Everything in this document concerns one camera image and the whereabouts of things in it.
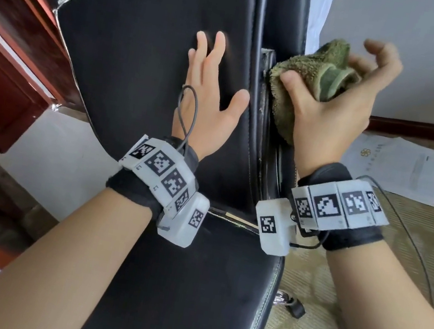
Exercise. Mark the person's right hand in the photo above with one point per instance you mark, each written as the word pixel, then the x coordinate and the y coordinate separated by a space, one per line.
pixel 331 123

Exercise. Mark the person's left hand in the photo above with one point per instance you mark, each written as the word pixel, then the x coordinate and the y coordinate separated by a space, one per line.
pixel 209 111

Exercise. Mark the green cleaning cloth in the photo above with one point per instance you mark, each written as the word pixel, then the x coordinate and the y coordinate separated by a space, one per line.
pixel 299 72

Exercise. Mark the black leather chair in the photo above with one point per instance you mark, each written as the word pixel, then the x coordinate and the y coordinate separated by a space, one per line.
pixel 137 49

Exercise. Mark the person's left forearm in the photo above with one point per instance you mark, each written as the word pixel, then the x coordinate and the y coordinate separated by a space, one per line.
pixel 58 268

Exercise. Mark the white marker left wristband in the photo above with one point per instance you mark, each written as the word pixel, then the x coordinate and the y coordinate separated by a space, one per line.
pixel 161 174

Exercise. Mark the white marker wristband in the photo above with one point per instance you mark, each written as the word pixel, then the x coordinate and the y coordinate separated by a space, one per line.
pixel 339 203
pixel 161 174

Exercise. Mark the white marker right wristband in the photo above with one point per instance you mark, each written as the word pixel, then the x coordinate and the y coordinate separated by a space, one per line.
pixel 339 203

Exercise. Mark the white paper sheet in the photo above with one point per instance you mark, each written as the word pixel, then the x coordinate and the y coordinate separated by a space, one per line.
pixel 399 168

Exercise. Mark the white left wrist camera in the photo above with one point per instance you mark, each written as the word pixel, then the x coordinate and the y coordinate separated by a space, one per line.
pixel 184 219

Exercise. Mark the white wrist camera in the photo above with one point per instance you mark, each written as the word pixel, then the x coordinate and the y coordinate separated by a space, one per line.
pixel 273 226
pixel 184 219

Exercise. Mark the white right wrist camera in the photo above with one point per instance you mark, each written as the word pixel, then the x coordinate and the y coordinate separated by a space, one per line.
pixel 273 226

